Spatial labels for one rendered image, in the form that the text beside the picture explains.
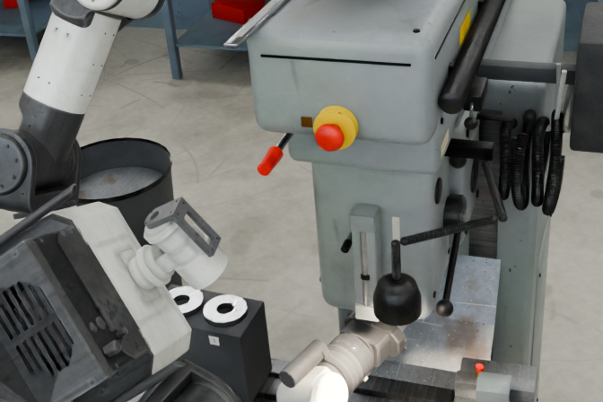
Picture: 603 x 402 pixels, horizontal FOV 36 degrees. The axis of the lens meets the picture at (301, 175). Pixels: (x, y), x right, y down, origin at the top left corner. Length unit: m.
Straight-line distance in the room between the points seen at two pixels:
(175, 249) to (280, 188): 3.28
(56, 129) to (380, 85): 0.45
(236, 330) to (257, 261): 2.20
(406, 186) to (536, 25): 0.78
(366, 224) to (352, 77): 0.31
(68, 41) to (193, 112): 4.12
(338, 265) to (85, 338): 0.56
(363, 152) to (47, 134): 0.46
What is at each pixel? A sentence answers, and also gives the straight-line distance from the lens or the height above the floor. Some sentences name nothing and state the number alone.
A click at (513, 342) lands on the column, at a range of 2.20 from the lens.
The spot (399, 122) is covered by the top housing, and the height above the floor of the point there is 1.77.
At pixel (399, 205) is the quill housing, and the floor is 1.55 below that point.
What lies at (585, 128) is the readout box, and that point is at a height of 1.56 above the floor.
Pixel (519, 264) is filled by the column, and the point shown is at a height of 1.13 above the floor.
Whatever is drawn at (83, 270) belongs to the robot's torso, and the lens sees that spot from 1.23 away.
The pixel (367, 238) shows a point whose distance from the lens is 1.48.
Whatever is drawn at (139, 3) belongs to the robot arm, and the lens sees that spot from 1.28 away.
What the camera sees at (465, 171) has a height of 1.50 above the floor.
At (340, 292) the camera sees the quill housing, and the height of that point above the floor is 1.36.
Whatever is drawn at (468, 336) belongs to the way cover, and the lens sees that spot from 2.09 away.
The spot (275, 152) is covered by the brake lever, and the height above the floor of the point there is 1.71.
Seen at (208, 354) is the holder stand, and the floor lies 1.10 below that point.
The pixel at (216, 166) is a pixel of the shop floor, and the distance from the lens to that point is 4.80.
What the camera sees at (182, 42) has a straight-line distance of 5.78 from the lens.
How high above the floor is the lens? 2.35
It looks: 30 degrees down
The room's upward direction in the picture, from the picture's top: 5 degrees counter-clockwise
